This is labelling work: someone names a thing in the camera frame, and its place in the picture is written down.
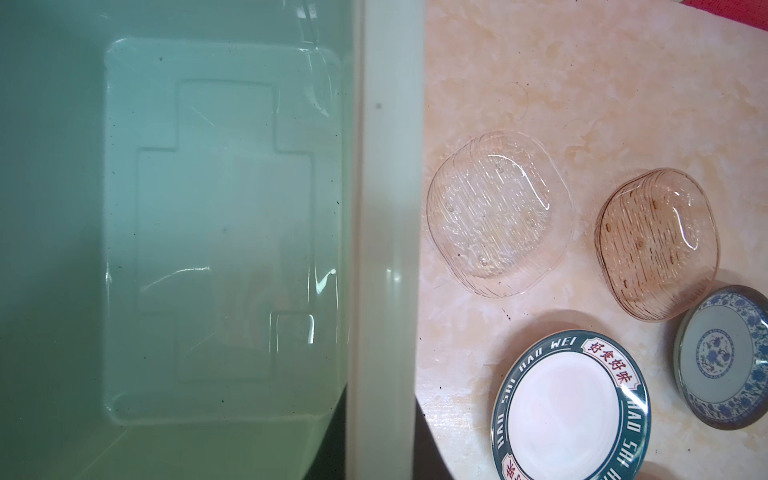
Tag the mint green plastic bin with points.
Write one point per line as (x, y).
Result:
(210, 220)

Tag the green rim plate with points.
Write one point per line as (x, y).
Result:
(574, 405)

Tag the clear glass plate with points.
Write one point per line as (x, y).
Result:
(499, 213)

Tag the brown tinted glass plate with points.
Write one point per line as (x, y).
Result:
(657, 244)

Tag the blue floral ceramic plate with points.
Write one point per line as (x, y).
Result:
(720, 358)

